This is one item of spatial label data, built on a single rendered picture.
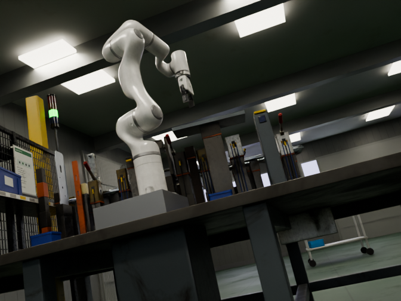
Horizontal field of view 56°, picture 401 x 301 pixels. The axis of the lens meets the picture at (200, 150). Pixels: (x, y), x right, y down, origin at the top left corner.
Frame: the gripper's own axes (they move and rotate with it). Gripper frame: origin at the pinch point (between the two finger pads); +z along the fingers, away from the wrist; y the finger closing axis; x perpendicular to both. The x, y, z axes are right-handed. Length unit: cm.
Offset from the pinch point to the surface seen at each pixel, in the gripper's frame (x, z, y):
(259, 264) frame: -30, 88, -65
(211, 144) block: -10.6, 30.6, -13.1
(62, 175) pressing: 91, 16, 5
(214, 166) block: -9.7, 41.5, -13.2
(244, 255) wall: 228, 102, 1020
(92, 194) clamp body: 61, 37, -12
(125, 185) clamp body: 41, 37, -11
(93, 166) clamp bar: 60, 21, -8
